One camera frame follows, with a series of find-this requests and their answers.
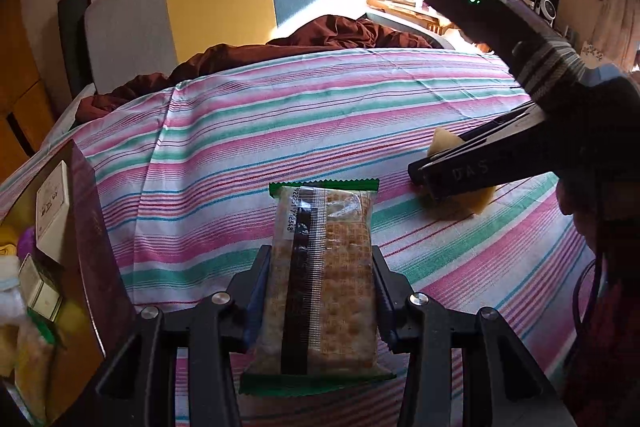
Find wooden wardrobe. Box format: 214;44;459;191
0;0;56;182

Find purple plastic bag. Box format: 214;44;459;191
17;227;41;258

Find yellow sponge wedge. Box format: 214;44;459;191
426;127;497;220

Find white medicine box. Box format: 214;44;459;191
35;160;71;265

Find person's right hand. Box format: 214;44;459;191
557;179;603;258

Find small cracker packet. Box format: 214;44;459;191
15;307;63;423

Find wooden side table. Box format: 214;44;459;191
366;0;461;32

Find black rolled mat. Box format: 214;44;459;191
57;0;93;100

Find striped bed sheet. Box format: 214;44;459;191
0;47;591;427

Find dark brown blanket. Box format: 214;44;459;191
75;14;433;122

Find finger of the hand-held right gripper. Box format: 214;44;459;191
460;102;553;145
407;132;563;198

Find green medicine box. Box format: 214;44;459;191
17;253;63;323

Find yellow knitted doll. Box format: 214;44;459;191
0;227;21;258

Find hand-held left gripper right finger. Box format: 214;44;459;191
370;246;576;427

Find dark red clothing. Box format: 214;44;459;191
562;257;640;427

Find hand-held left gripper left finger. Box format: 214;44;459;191
95;244;273;427

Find white plastic wad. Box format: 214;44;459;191
0;257;28;325

